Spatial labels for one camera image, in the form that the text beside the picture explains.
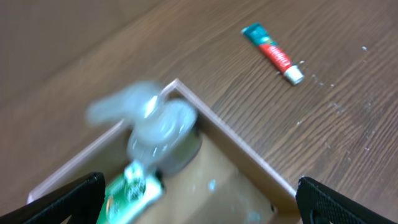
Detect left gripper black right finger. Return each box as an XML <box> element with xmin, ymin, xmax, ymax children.
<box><xmin>295</xmin><ymin>176</ymin><xmax>396</xmax><ymax>224</ymax></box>

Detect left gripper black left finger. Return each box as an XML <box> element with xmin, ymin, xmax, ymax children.
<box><xmin>1</xmin><ymin>172</ymin><xmax>106</xmax><ymax>224</ymax></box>

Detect green soap bar packet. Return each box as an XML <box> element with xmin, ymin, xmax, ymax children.
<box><xmin>96</xmin><ymin>161</ymin><xmax>165</xmax><ymax>224</ymax></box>

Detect clear soap pump bottle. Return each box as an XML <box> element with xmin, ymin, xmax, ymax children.
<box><xmin>86</xmin><ymin>81</ymin><xmax>201</xmax><ymax>175</ymax></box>

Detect pink open box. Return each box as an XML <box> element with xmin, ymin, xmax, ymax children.
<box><xmin>27</xmin><ymin>80</ymin><xmax>300</xmax><ymax>223</ymax></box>

